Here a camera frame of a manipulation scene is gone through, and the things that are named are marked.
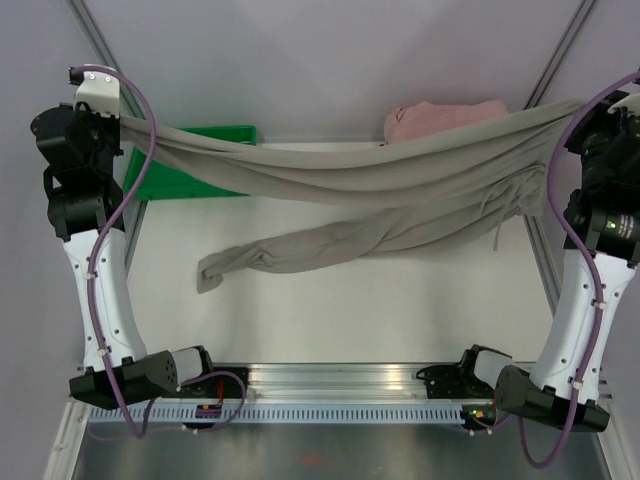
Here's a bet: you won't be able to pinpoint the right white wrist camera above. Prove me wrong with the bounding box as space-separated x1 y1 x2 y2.
607 93 640 116

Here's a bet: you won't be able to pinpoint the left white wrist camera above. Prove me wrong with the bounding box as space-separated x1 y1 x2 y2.
69 64 121 119

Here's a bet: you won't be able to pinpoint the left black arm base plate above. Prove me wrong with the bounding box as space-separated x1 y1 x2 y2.
161 365 250 400

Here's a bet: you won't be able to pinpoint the green plastic tray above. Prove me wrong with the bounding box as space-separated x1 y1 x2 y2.
136 125 257 201

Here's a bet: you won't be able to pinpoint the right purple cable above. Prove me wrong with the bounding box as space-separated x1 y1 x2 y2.
469 69 640 471

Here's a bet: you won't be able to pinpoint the slotted grey cable duct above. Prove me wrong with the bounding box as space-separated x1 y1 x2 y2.
87 404 494 425

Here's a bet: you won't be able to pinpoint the grey trousers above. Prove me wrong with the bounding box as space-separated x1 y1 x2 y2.
121 101 581 293

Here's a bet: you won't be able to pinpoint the right aluminium frame post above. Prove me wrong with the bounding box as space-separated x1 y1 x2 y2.
508 1 600 111

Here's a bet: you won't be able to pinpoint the aluminium mounting rail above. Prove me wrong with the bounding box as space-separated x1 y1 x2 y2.
67 363 614 401

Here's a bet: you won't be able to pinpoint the pink folded trousers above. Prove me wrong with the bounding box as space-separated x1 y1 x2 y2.
383 100 508 145

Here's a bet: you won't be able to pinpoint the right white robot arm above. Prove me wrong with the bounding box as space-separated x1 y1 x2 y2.
455 90 639 432

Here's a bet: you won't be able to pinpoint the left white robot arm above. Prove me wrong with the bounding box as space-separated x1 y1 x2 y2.
30 103 218 410

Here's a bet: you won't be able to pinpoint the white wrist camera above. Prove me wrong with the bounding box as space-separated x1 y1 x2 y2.
69 64 121 119
607 93 640 116

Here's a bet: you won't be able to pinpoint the left aluminium frame post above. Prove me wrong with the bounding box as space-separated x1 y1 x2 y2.
66 0 146 119

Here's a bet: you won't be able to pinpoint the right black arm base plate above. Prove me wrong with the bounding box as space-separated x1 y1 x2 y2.
416 364 494 400

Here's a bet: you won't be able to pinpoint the aluminium frame post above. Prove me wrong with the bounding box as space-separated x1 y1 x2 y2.
66 0 146 119
508 1 600 111

